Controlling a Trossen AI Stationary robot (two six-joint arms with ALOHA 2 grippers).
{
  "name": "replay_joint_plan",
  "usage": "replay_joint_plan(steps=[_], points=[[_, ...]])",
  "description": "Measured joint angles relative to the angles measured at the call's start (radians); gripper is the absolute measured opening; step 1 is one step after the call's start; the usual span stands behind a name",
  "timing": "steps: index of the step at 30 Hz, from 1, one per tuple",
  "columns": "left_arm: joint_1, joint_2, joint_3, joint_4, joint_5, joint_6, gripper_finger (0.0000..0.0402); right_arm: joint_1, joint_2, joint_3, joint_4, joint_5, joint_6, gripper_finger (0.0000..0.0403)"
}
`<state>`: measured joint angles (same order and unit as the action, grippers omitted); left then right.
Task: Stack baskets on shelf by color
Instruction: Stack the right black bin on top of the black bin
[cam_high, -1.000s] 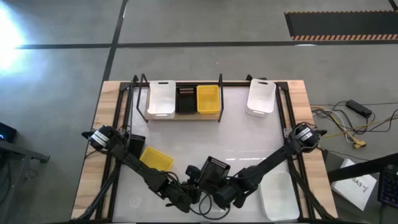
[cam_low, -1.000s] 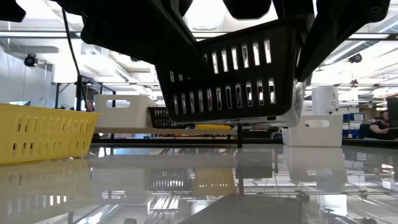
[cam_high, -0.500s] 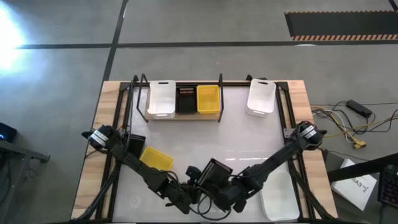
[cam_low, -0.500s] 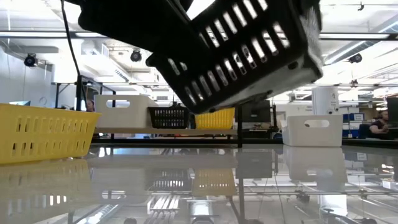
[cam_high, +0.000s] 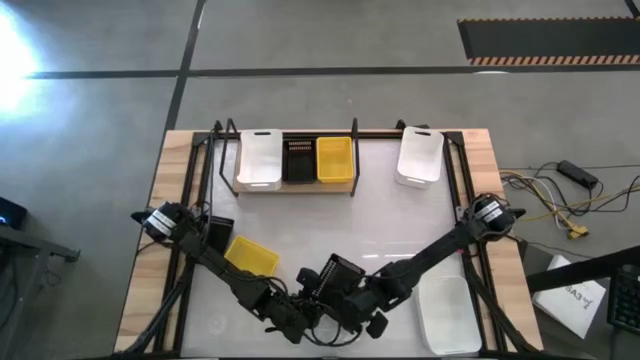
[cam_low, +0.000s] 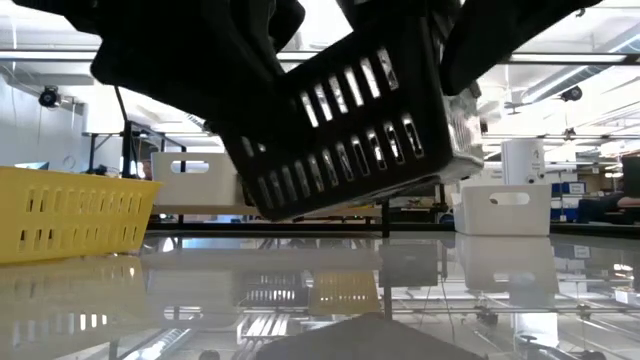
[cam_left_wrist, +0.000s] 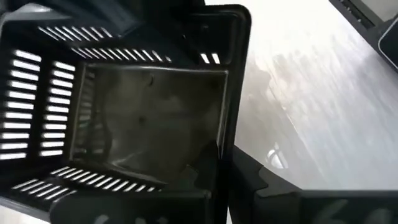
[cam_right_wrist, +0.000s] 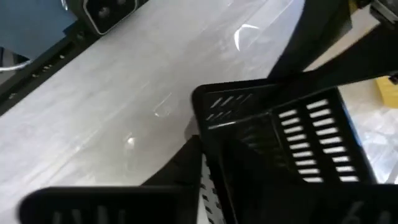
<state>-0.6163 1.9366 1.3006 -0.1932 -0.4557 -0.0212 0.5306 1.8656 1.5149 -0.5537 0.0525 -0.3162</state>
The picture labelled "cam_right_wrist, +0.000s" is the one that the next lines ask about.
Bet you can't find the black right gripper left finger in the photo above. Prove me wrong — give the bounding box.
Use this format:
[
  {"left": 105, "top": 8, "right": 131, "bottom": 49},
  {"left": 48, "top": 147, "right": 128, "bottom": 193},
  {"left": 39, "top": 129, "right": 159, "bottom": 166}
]
[{"left": 141, "top": 134, "right": 203, "bottom": 189}]

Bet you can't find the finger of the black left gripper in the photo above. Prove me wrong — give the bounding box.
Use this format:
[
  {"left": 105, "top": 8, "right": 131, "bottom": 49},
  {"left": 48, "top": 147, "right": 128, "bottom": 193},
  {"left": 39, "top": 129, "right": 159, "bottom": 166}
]
[
  {"left": 302, "top": 24, "right": 398, "bottom": 90},
  {"left": 267, "top": 0, "right": 353, "bottom": 79}
]

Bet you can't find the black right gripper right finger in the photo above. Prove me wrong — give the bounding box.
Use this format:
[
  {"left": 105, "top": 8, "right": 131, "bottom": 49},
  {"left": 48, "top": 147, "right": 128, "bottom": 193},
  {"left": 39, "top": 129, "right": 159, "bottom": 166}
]
[{"left": 219, "top": 143, "right": 299, "bottom": 224}]

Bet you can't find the black slotted plastic basket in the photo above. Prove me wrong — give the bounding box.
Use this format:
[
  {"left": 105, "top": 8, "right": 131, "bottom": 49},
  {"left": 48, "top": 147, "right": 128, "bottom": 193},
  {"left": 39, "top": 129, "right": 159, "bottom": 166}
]
[{"left": 190, "top": 77, "right": 379, "bottom": 224}]

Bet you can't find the yellow slotted plastic basket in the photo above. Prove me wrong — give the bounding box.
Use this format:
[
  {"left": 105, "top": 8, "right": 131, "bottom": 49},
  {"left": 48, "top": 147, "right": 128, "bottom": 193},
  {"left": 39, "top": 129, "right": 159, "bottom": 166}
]
[{"left": 374, "top": 76, "right": 398, "bottom": 109}]

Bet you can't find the black table-level camera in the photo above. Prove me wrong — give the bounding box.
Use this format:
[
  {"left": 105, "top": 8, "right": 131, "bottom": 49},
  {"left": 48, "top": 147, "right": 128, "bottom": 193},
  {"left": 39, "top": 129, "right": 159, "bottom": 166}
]
[{"left": 66, "top": 0, "right": 147, "bottom": 35}]

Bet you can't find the white cable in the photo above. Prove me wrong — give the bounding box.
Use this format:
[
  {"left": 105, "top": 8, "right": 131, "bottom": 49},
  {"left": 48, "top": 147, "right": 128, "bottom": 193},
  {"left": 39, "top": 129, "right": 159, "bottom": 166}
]
[{"left": 0, "top": 58, "right": 34, "bottom": 73}]

